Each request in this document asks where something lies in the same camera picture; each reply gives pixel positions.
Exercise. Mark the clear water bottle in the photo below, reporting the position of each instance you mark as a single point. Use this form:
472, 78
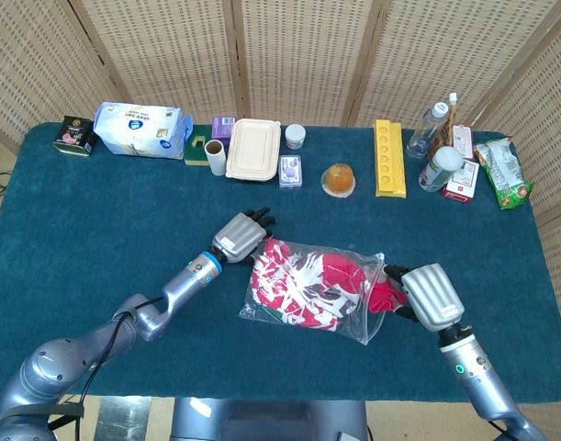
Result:
424, 133

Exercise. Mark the red white patterned garment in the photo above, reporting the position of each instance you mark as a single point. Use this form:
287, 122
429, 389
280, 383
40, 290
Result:
298, 289

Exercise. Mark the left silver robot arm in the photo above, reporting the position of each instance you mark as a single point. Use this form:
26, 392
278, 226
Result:
50, 363

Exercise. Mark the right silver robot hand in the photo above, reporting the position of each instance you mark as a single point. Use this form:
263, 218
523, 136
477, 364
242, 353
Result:
434, 294

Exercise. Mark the brown patterned tall package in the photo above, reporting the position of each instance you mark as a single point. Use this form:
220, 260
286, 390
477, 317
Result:
446, 131

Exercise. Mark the red white carton box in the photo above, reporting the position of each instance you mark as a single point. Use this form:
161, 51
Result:
463, 186

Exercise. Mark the yellow green sponge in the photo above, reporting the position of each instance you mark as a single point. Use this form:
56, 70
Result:
195, 151

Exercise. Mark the white pink carton box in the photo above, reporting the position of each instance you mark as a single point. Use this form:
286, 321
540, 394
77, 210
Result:
463, 140

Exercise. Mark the green white snack bag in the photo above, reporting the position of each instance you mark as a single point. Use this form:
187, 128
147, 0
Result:
502, 174

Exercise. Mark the grey robot torso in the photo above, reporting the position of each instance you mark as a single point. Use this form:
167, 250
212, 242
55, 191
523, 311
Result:
271, 420

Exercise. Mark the orange jelly cup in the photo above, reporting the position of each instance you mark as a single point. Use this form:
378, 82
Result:
338, 179

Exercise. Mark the blue white tissue pack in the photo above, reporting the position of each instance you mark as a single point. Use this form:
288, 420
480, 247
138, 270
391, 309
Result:
138, 131

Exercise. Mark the shiny metal base plate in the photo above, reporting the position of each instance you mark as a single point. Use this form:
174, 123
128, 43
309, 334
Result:
124, 420

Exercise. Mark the dark green tin can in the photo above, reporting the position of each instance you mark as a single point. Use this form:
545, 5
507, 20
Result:
73, 137

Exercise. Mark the beige lidded lunch box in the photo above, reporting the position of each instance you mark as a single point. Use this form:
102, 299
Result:
253, 149

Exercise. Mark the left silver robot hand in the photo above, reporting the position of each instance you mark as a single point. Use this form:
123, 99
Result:
238, 234

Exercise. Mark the white green printed canister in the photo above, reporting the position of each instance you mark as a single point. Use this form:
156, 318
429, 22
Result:
438, 170

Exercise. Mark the clear plastic zip bag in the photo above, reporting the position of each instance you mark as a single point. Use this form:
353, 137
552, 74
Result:
369, 321

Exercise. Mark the yellow plastic hole tray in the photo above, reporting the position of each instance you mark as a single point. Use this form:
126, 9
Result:
390, 158

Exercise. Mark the white round jar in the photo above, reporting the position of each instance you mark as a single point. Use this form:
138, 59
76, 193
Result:
295, 137

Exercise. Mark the teal blue carpet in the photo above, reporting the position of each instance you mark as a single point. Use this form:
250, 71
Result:
170, 220

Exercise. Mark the small purple box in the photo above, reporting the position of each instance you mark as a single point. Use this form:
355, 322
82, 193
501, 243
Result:
223, 127

